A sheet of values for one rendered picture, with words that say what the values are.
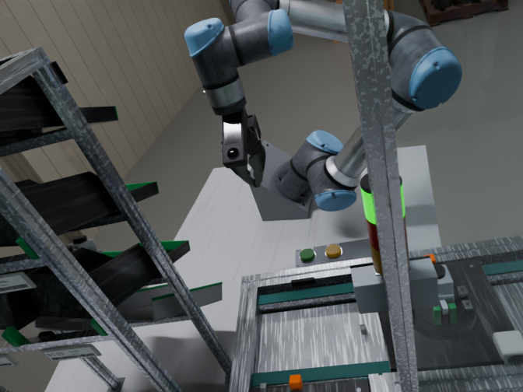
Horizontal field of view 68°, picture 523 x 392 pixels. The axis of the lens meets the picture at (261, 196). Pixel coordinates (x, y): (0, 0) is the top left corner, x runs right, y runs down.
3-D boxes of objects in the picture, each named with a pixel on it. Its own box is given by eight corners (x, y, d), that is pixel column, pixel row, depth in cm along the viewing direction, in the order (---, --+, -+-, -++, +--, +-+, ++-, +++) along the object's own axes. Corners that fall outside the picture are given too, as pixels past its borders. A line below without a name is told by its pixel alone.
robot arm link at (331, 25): (424, 5, 95) (233, -42, 78) (445, 29, 89) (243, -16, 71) (398, 47, 104) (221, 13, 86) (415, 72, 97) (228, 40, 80)
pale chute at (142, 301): (177, 299, 101) (177, 281, 102) (222, 299, 97) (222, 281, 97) (97, 320, 75) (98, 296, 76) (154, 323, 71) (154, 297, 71)
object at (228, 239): (215, 173, 180) (213, 168, 178) (425, 151, 148) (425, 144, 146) (148, 297, 128) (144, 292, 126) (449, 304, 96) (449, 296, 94)
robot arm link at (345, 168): (329, 181, 128) (447, 32, 89) (344, 218, 119) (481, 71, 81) (298, 178, 123) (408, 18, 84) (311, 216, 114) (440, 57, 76)
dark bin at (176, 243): (141, 252, 89) (134, 221, 87) (191, 250, 84) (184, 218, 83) (36, 316, 63) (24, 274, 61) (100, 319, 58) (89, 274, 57)
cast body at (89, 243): (91, 260, 90) (83, 232, 89) (104, 260, 89) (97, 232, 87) (60, 276, 83) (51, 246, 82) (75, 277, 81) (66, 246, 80)
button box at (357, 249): (300, 264, 111) (294, 248, 108) (373, 252, 107) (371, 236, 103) (300, 282, 106) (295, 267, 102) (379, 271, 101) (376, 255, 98)
